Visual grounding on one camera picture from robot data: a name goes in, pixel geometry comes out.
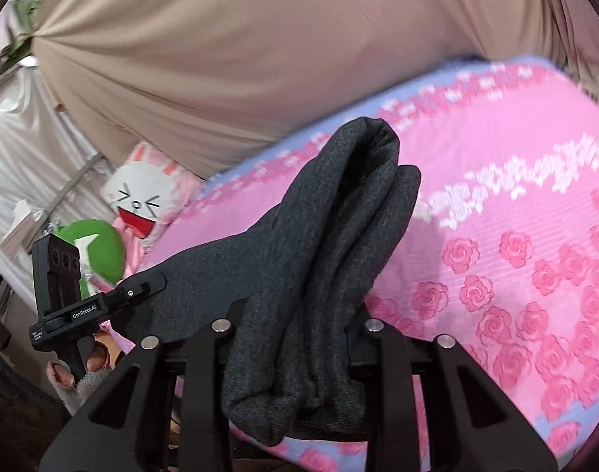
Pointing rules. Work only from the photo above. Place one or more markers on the dark grey pants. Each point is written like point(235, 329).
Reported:
point(319, 255)

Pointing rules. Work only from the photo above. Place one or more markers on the white translucent curtain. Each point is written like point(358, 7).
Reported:
point(29, 157)

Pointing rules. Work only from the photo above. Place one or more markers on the white rabbit plush pillow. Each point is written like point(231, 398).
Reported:
point(142, 196)

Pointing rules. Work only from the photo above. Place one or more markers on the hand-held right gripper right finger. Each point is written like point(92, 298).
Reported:
point(383, 354)

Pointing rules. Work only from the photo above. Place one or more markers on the pink floral bed sheet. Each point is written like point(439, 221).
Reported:
point(501, 196)

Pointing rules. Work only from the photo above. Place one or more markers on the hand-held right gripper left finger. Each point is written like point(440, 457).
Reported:
point(208, 354)

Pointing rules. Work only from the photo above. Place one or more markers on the person's left hand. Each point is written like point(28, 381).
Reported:
point(98, 356)

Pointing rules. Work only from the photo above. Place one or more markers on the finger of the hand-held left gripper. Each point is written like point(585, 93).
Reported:
point(137, 291)

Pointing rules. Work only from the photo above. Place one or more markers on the green plush toy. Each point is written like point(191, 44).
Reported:
point(100, 250)

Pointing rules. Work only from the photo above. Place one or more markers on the beige cloth cover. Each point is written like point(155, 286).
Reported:
point(260, 49)

